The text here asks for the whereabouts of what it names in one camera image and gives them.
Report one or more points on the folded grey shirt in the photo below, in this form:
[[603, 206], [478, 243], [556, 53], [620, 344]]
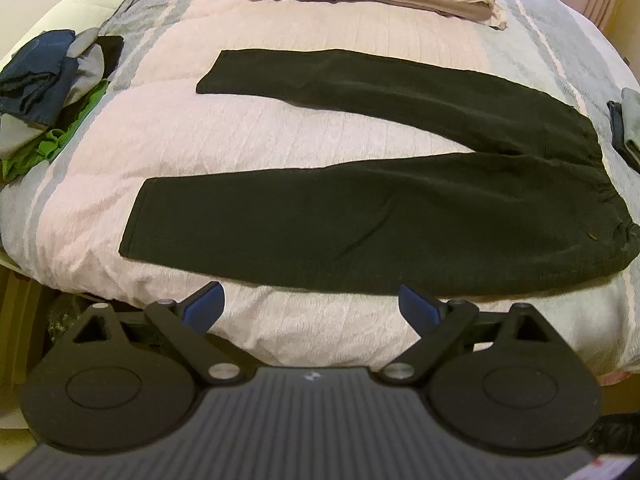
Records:
[[631, 120]]

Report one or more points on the folded dark garment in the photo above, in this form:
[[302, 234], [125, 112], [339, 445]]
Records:
[[617, 128]]

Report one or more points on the navy blue garment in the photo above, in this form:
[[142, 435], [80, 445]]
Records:
[[35, 83]]

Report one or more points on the black pants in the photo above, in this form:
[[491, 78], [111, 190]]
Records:
[[527, 207]]

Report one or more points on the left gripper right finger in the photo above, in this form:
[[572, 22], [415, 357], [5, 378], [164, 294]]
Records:
[[421, 311]]

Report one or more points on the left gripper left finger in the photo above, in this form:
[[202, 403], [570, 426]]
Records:
[[201, 310]]

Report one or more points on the grey garment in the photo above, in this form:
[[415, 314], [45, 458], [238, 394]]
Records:
[[15, 133]]

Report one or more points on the bright green garment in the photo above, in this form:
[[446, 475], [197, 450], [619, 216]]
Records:
[[47, 146]]

